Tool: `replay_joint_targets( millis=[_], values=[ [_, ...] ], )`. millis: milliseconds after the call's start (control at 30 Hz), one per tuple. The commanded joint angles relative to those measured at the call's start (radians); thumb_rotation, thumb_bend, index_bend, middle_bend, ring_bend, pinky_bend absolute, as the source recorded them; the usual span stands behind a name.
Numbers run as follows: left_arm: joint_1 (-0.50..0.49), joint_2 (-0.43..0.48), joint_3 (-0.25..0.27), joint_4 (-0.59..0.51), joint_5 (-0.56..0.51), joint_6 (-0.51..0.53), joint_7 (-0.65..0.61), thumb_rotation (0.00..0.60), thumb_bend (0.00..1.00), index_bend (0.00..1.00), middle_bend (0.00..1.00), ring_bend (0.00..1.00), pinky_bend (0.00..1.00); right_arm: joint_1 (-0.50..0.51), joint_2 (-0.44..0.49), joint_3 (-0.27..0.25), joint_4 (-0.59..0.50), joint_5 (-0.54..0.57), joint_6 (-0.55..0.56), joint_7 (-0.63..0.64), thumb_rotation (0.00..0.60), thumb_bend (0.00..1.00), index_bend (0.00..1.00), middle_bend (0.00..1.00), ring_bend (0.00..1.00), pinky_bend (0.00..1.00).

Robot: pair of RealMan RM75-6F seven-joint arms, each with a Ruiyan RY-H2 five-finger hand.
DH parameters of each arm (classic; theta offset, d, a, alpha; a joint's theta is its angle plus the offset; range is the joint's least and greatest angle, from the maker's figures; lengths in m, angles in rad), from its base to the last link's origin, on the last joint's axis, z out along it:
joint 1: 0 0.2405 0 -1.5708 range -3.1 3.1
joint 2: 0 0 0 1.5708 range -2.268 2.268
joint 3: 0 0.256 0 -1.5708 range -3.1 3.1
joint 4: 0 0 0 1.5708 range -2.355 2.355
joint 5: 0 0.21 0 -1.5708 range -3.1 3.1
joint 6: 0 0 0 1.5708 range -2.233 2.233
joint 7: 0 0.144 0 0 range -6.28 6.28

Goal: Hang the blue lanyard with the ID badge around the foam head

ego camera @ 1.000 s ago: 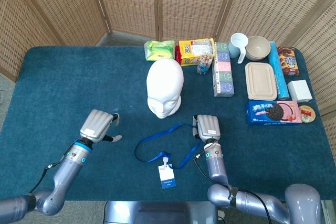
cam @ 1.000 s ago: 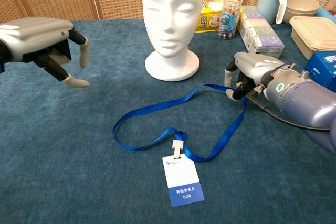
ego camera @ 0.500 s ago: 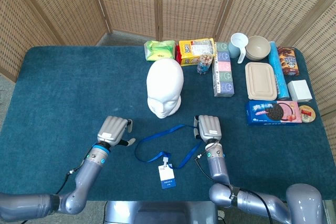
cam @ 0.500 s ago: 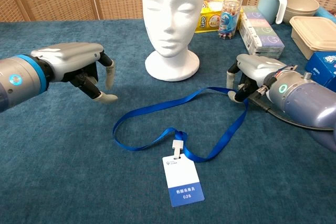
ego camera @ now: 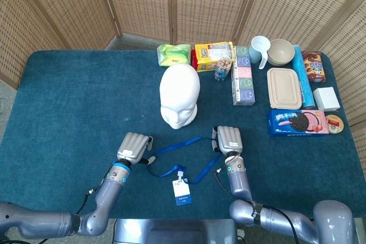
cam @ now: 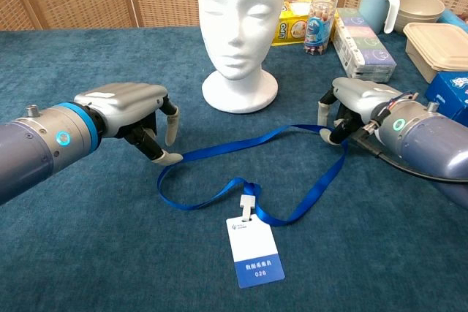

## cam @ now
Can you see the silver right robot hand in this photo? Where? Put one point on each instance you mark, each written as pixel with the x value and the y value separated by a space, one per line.
pixel 362 94

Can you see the beige lidded lunch box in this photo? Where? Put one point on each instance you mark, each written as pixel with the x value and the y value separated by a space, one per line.
pixel 438 45

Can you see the white foam mannequin head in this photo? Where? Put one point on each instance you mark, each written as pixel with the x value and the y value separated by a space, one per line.
pixel 237 16

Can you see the clear snack jar blue label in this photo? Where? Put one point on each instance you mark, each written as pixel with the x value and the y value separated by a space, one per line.
pixel 319 27

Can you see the pastel tissue multipack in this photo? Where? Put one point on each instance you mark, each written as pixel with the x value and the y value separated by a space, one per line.
pixel 365 52

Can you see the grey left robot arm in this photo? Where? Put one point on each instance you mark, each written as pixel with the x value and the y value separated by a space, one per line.
pixel 29 151

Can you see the yellow biscuit box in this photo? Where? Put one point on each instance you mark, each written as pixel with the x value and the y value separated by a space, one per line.
pixel 289 29

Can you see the teal table cloth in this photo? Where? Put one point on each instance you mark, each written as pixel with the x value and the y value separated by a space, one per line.
pixel 91 235

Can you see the blue plastic roll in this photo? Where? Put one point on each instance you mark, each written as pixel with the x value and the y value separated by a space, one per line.
pixel 451 19

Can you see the beige bowl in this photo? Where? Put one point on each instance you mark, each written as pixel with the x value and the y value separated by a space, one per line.
pixel 420 8

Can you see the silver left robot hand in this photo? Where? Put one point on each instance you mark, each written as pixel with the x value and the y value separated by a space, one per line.
pixel 124 103

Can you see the blue cookie box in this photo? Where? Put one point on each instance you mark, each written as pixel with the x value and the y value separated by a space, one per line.
pixel 453 89

